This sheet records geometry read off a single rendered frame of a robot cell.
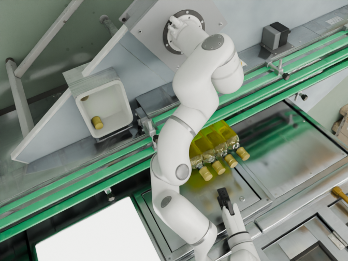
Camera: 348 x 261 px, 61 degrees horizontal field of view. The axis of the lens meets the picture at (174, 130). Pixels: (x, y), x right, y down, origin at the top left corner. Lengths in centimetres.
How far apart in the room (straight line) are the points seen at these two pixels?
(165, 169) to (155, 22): 49
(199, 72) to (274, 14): 81
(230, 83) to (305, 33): 83
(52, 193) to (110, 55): 55
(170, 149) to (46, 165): 67
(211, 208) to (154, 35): 69
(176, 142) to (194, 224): 22
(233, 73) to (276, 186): 67
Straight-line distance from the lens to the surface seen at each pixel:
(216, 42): 76
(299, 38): 154
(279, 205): 126
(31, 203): 123
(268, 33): 144
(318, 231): 129
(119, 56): 112
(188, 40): 93
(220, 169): 114
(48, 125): 121
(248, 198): 125
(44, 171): 126
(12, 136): 180
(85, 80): 110
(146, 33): 99
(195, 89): 70
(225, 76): 79
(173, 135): 73
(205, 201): 123
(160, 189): 86
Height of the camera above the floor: 166
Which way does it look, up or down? 38 degrees down
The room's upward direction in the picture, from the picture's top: 143 degrees clockwise
